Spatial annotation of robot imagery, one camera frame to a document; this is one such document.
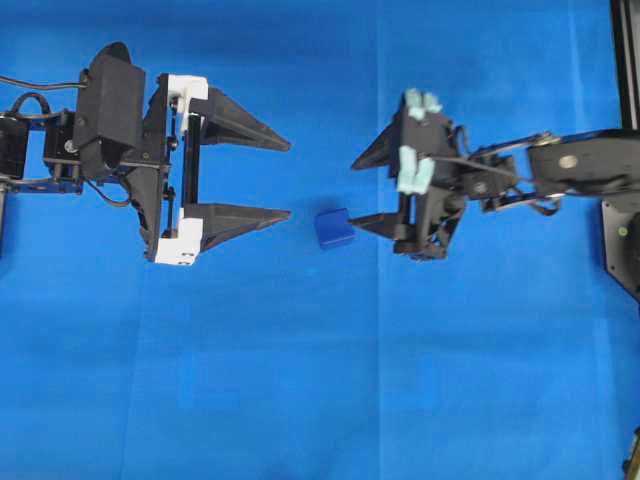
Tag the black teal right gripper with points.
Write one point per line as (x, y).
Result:
(418, 147)

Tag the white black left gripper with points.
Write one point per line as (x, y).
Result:
(172, 237)

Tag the blue block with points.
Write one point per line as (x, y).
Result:
(333, 229)

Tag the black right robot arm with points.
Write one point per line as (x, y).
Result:
(540, 170)

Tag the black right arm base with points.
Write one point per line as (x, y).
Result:
(620, 229)

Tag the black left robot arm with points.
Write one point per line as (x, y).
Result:
(38, 155)

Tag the blue table cloth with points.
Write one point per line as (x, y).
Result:
(516, 357)

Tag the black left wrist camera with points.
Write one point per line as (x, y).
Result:
(108, 116)

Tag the black aluminium frame rail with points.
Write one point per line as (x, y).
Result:
(625, 30)

